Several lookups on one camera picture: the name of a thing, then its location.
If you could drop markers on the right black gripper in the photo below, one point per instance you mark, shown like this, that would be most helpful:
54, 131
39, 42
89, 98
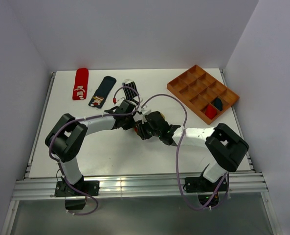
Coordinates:
141, 131

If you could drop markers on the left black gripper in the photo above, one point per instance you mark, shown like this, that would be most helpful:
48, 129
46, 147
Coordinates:
131, 125

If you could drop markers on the black white striped sock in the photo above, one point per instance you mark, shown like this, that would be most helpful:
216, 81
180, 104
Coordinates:
131, 92

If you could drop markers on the red sock with santa pattern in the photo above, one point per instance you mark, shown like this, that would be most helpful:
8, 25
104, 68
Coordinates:
210, 111

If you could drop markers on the plain navy ankle sock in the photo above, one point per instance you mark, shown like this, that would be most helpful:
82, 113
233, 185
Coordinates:
218, 104

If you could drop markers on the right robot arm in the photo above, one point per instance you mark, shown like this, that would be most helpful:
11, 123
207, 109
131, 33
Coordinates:
227, 148

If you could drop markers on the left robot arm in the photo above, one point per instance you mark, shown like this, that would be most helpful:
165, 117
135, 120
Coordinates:
65, 139

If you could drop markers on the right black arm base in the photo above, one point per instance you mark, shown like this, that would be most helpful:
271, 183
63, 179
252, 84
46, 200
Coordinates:
202, 185

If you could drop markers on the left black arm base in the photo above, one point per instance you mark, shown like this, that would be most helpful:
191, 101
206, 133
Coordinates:
63, 190

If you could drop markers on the navy sock with bear pattern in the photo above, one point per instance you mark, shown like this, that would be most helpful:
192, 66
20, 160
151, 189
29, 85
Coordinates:
102, 92

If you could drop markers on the orange compartment tray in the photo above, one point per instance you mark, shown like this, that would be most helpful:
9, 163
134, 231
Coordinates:
196, 88

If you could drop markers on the red sock with white figure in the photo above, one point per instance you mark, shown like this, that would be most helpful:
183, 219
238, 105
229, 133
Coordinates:
80, 88

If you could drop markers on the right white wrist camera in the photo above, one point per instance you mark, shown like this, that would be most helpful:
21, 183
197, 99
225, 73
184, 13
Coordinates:
144, 110

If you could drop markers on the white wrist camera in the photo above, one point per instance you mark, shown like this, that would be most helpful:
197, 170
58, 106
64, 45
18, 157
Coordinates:
118, 101
144, 110

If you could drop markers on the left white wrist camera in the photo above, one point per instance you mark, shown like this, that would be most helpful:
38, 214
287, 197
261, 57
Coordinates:
118, 101

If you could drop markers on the aluminium front rail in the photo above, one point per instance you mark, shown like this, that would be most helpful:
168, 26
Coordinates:
133, 186

